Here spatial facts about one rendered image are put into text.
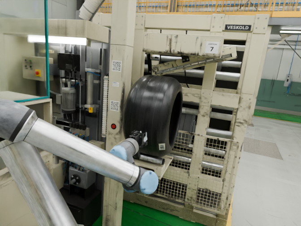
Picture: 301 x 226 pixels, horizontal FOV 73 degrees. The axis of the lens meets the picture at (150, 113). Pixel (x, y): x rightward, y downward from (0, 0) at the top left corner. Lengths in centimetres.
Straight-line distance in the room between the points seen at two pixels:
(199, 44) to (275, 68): 918
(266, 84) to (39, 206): 1023
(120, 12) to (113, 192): 136
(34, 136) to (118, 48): 96
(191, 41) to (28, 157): 127
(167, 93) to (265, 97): 950
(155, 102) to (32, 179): 74
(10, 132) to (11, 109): 7
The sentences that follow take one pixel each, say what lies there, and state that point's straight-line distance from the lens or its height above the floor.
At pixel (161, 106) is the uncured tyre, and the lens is 123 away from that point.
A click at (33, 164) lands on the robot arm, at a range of 86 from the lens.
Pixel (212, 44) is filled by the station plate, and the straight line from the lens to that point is 160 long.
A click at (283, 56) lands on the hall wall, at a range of 1075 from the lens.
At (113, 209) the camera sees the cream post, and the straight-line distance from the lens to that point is 192.
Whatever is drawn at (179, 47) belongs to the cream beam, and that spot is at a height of 169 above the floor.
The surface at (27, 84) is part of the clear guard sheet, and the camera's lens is 138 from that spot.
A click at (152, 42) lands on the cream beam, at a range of 170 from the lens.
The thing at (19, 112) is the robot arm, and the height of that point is 137.
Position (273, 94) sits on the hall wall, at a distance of 1066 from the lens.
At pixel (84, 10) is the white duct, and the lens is 205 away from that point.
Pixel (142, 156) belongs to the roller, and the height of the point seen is 91.
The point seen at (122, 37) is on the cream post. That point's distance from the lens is 151.
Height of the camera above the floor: 154
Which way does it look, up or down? 13 degrees down
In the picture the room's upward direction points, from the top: 5 degrees clockwise
